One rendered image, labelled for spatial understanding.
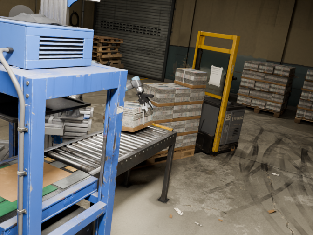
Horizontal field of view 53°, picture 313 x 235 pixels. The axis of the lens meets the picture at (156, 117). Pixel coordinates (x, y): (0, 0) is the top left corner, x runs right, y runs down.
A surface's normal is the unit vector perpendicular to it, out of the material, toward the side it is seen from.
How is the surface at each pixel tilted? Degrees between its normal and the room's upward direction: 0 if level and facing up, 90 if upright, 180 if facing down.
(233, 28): 90
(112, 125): 90
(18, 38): 90
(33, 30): 90
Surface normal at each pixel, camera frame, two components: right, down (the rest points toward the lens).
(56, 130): 0.15, 0.29
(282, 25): -0.48, 0.18
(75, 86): 0.87, 0.24
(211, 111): -0.77, 0.07
